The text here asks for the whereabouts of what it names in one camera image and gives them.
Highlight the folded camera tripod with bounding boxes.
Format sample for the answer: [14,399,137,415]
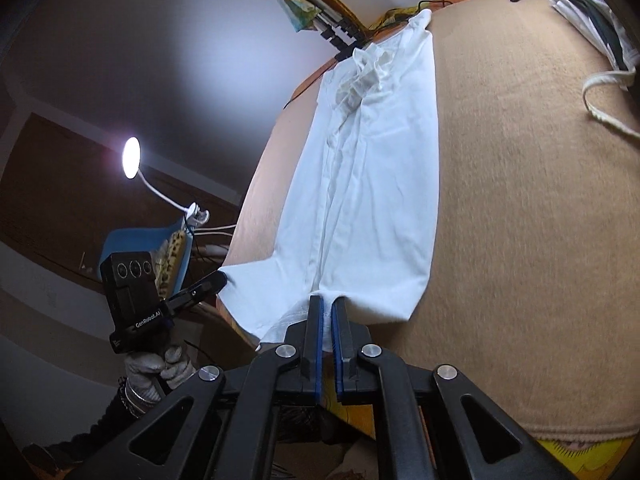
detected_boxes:
[303,0,373,61]

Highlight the white t-shirt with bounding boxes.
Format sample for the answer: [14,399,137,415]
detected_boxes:
[220,10,439,344]

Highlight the white clip desk lamp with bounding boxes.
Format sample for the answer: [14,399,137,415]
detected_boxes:
[120,135,212,227]

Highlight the white lamp cable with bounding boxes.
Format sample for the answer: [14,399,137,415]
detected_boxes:
[188,224,237,261]

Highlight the blue chair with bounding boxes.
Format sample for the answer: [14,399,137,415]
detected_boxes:
[96,220,193,294]

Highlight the stack of folded clothes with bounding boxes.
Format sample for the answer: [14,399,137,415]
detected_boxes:
[548,0,639,140]

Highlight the left gloved hand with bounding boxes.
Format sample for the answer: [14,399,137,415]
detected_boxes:
[125,344,196,406]

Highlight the leopard print cloth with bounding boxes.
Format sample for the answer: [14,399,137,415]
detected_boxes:
[151,230,186,299]

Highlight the orange floral bed sheet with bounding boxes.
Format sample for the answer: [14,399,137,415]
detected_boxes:
[254,0,640,480]

